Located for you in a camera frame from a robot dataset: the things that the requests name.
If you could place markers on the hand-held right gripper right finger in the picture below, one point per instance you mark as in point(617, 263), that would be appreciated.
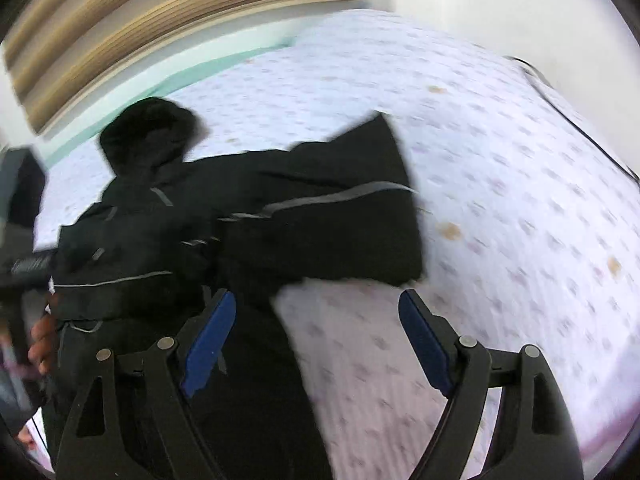
point(425, 335)

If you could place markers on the white floral bed sheet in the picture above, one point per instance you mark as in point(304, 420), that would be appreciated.
point(450, 185)

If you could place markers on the person's left hand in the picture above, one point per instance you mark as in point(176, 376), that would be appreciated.
point(42, 332)

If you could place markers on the black hooded jacket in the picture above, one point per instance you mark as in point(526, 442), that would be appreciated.
point(240, 240)

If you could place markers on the wooden slatted headboard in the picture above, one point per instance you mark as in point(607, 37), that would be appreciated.
point(150, 25)

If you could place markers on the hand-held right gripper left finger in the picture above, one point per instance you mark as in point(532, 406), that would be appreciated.
point(210, 337)

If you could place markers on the teal mattress edge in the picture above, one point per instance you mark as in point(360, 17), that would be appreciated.
point(165, 87)

